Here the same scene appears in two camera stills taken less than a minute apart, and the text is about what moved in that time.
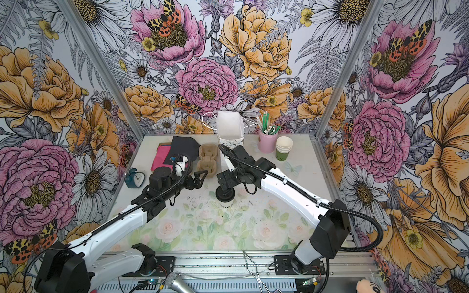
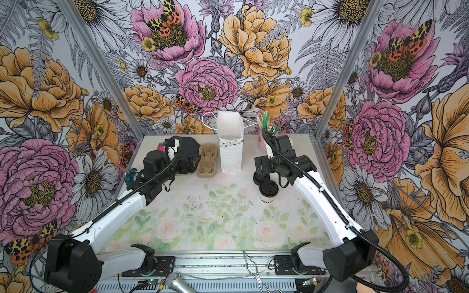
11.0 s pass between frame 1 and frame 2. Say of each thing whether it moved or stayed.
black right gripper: moved
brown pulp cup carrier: stayed
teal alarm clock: stayed
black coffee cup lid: moved
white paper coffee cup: moved
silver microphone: stayed
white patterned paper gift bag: moved
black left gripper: moved
